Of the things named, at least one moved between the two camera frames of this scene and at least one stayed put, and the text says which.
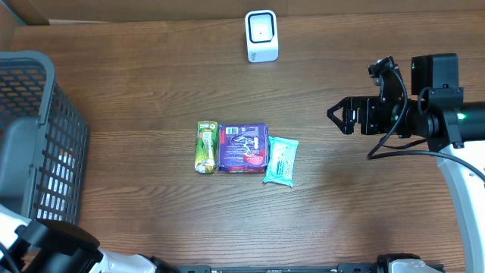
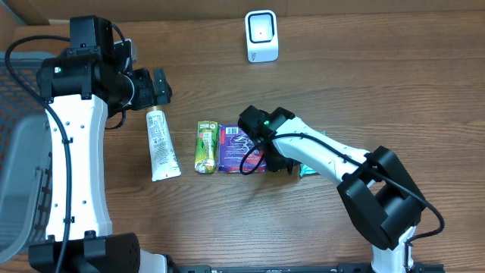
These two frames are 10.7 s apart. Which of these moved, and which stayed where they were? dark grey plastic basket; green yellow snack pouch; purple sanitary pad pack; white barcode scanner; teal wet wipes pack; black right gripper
Moved: black right gripper; teal wet wipes pack
Stayed: green yellow snack pouch; white barcode scanner; dark grey plastic basket; purple sanitary pad pack
